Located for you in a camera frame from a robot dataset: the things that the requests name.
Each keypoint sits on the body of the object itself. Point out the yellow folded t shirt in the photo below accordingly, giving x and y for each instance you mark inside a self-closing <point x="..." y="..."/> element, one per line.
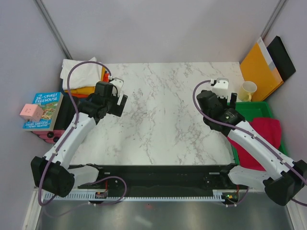
<point x="90" y="89"/>

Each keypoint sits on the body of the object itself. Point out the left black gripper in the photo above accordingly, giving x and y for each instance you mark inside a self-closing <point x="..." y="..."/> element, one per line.
<point x="117" y="109"/>

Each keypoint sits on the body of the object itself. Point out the green plastic tray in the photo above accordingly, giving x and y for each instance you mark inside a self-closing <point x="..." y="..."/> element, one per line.
<point x="261" y="119"/>

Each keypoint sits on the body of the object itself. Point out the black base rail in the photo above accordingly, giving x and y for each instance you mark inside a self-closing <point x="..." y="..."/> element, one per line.
<point x="163" y="181"/>

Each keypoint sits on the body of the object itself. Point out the orange folded t shirt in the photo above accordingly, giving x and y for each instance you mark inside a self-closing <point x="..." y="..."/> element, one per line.
<point x="106" y="79"/>

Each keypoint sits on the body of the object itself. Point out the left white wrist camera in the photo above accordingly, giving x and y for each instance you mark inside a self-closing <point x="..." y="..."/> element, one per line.
<point x="117" y="90"/>

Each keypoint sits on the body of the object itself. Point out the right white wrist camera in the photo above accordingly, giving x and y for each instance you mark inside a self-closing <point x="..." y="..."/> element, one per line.
<point x="220" y="87"/>

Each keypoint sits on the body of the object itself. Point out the pink cube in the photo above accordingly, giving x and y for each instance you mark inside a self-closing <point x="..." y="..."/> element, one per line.
<point x="31" y="112"/>

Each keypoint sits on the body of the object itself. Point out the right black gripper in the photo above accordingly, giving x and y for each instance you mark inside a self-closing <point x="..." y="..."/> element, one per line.
<point x="232" y="102"/>

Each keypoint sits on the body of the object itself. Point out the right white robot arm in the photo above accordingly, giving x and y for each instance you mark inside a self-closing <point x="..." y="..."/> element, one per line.
<point x="282" y="177"/>

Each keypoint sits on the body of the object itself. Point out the pink and black dumbbell rack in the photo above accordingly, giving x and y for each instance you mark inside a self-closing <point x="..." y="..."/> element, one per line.
<point x="65" y="117"/>

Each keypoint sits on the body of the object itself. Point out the white cable duct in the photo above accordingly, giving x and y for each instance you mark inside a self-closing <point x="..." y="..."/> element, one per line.
<point x="92" y="195"/>

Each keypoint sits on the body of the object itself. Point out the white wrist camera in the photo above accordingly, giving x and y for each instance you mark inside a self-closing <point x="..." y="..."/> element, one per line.
<point x="220" y="87"/>
<point x="117" y="90"/>

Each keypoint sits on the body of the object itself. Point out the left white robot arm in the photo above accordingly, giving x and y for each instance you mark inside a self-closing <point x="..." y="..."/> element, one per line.
<point x="51" y="172"/>

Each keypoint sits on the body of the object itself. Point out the yellow mug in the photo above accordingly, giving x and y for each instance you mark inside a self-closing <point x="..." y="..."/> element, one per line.
<point x="247" y="89"/>

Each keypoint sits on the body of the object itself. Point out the orange folder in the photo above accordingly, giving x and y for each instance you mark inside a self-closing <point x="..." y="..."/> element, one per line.
<point x="259" y="68"/>

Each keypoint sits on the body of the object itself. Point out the red t shirt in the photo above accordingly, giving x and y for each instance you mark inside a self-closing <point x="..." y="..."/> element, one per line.
<point x="258" y="147"/>

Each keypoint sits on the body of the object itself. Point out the blue treehouse book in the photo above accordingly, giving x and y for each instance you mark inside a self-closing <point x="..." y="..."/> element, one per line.
<point x="49" y="103"/>

